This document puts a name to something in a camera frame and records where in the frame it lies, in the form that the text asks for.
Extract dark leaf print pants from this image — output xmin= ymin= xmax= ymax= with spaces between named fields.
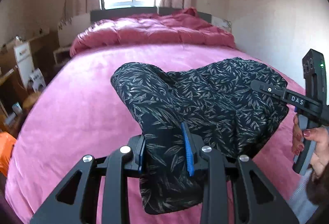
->
xmin=111 ymin=57 xmax=289 ymax=215

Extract right hand red nails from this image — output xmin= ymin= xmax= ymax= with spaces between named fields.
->
xmin=292 ymin=114 xmax=328 ymax=179

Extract pink fleece bed sheet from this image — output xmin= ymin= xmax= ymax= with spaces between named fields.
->
xmin=4 ymin=43 xmax=307 ymax=224

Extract orange plastic stool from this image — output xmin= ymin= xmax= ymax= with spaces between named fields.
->
xmin=0 ymin=132 xmax=17 ymax=177

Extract white cup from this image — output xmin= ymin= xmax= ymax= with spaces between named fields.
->
xmin=12 ymin=102 xmax=23 ymax=116

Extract round wooden stool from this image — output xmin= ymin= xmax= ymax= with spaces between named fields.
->
xmin=22 ymin=92 xmax=42 ymax=110

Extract red rumpled duvet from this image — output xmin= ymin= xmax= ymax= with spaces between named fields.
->
xmin=70 ymin=7 xmax=236 ymax=57

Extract wooden desk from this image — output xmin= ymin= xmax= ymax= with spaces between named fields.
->
xmin=1 ymin=66 xmax=28 ymax=138

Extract white appliance box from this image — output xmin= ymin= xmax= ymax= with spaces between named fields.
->
xmin=27 ymin=68 xmax=46 ymax=92

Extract white bedside table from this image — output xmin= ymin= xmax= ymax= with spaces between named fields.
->
xmin=53 ymin=46 xmax=71 ymax=65

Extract white drawer cabinet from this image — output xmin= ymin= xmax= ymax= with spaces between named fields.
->
xmin=14 ymin=42 xmax=35 ymax=89

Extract dark grey headboard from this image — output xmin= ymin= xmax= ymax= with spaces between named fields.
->
xmin=90 ymin=7 xmax=212 ymax=24

